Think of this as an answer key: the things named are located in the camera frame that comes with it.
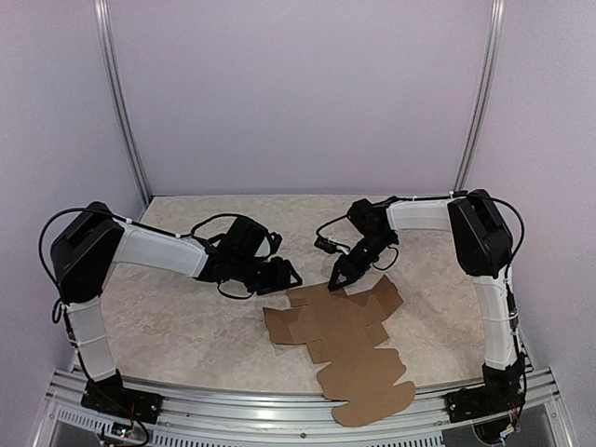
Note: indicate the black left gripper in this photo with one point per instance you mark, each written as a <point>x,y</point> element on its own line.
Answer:
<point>280,277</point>

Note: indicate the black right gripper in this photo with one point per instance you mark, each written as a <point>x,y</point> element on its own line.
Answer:
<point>350,268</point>

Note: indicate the brown cardboard box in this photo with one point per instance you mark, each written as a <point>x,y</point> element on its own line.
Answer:
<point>342,332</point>

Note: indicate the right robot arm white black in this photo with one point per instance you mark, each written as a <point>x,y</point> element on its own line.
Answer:
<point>484,248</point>

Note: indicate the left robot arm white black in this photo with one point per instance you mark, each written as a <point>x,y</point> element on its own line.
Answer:
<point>87,251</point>

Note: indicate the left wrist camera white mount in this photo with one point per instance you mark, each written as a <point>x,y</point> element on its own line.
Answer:
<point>269,246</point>

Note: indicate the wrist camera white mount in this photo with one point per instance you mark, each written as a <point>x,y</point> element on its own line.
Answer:
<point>269,246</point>
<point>331,247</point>

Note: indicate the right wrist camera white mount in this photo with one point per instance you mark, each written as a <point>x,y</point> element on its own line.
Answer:
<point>331,247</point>

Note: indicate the front aluminium frame rail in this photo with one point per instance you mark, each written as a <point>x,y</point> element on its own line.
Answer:
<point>198,416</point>

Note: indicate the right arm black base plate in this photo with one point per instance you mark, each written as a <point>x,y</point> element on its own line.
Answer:
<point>472,403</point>

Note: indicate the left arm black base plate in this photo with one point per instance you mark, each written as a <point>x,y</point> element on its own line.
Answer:
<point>126,403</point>

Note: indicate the right aluminium frame post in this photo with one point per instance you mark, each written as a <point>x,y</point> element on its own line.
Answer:
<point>489,62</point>

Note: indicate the aluminium frame post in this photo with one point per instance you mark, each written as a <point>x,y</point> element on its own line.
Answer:
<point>489,62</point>
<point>107,42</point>

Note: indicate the left aluminium frame post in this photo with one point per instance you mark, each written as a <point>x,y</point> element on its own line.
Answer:
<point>107,42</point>

